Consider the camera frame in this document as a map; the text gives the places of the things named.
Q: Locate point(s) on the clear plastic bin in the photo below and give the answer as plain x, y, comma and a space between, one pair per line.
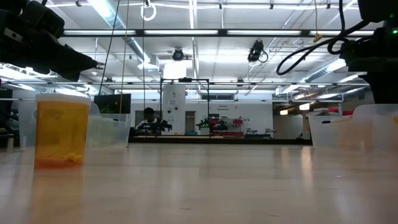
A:
342, 130
109, 130

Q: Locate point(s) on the red equipment shelf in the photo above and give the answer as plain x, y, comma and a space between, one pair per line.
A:
233, 124

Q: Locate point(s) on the black desk device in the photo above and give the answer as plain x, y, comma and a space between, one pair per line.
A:
160, 126

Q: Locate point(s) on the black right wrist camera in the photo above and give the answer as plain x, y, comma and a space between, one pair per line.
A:
360, 56

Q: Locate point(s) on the yellow hanging connector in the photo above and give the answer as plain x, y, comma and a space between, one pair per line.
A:
317, 38

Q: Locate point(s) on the white cabinet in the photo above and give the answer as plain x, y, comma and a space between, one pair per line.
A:
174, 109

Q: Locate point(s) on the round black ceiling camera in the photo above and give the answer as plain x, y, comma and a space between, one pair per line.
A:
178, 54

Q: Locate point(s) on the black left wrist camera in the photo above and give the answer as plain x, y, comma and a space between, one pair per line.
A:
43, 18

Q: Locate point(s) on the red containers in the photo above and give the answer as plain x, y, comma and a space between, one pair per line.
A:
342, 111

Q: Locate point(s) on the long black bench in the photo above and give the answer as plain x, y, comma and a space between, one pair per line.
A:
217, 141

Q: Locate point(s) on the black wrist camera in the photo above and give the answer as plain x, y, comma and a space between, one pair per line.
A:
43, 18
360, 56

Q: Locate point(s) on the dark shelf unit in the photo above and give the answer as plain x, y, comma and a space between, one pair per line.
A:
5, 118

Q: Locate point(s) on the black overhead camera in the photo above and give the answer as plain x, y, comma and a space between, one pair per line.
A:
255, 51

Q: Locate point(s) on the distant grey machines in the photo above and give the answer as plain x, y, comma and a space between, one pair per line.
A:
259, 132

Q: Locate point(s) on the grey door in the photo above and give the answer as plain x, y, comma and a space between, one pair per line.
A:
190, 123

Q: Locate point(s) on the distant black robot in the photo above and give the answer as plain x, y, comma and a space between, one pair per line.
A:
214, 126

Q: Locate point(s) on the person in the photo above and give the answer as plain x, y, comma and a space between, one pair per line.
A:
149, 116

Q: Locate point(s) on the large orange pill bottle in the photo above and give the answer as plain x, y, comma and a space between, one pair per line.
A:
62, 133

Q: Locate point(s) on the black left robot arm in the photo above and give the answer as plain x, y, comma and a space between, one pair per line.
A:
9, 4

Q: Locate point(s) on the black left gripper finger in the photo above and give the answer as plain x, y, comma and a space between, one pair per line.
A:
79, 60
70, 75

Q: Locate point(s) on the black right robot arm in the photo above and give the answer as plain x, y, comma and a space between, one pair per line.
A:
376, 9

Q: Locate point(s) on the black monitor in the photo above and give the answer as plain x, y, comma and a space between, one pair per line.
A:
112, 103

